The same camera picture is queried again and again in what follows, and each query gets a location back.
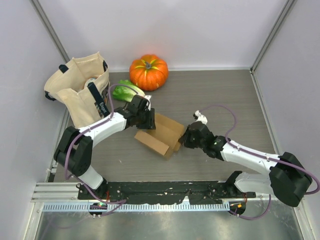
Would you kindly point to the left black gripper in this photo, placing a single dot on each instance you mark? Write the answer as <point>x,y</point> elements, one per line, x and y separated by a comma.
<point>150,124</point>

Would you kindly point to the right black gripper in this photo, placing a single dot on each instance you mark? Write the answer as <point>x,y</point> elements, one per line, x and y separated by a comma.
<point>184,139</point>

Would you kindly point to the brown cardboard paper box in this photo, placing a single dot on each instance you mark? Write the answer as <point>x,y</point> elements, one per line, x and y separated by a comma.
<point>164,140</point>

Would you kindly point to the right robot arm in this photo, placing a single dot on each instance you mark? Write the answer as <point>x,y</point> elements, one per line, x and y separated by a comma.
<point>282,176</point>

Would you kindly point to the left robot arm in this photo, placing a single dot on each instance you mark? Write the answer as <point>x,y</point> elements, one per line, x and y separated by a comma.
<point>76,144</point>

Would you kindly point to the green lettuce head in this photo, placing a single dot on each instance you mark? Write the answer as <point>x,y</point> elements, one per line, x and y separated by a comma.
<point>126,90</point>

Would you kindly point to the orange pumpkin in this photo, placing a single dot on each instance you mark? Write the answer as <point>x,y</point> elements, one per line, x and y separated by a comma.
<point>149,72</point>

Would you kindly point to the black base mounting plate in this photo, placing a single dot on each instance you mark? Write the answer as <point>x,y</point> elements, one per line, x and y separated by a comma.
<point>170,192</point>

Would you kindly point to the beige canvas tote bag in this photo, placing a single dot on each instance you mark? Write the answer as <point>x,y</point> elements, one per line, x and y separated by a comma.
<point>82,85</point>

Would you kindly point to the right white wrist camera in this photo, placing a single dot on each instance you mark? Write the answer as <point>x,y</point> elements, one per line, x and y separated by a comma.
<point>199,117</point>

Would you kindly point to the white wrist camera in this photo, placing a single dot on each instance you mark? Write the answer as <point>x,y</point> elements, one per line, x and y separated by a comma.
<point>199,117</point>
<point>148,97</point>

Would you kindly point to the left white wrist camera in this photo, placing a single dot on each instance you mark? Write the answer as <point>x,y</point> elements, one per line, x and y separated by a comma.
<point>148,97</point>

